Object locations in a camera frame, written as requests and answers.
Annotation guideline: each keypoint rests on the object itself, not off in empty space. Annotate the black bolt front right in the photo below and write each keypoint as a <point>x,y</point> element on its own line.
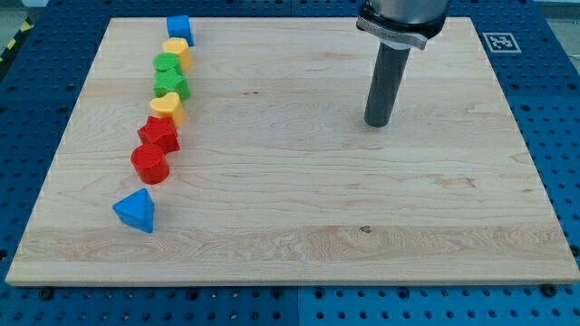
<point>548,290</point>

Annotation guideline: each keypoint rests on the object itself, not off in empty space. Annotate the yellow heart block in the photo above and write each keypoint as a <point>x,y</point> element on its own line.
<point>168,106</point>

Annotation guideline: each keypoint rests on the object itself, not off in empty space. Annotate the red pentagon block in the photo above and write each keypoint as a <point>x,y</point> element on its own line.
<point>161,132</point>

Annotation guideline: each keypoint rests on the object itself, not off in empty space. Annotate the black bolt front left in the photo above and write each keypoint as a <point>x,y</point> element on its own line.
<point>45,294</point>

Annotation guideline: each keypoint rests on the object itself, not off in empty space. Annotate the red cylinder block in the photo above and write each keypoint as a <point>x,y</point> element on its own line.
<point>150,163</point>

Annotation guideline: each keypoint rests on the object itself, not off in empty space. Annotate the blue cube block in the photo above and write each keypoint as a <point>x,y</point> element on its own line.
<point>179,27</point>

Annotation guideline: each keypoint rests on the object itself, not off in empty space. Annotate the green star block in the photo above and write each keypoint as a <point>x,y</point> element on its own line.
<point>171,81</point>

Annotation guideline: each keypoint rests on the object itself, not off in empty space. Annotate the light wooden board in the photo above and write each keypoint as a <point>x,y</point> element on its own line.
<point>279,181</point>

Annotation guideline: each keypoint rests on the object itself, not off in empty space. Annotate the black bolt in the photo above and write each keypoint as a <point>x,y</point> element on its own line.
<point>45,294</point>
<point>548,290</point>

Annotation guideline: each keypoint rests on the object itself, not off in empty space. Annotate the yellow hexagon block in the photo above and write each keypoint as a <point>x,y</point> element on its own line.
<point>180,47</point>

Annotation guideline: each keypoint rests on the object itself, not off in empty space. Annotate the green cylinder block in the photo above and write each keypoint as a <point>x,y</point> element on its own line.
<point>164,62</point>

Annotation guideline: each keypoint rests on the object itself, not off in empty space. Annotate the blue triangle block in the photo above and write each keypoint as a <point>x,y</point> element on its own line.
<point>136,210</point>

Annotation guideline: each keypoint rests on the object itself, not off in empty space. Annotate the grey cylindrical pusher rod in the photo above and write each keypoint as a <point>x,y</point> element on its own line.
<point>386,79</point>

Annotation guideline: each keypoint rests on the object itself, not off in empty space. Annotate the white fiducial marker tag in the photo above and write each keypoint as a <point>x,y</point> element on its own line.
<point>499,42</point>

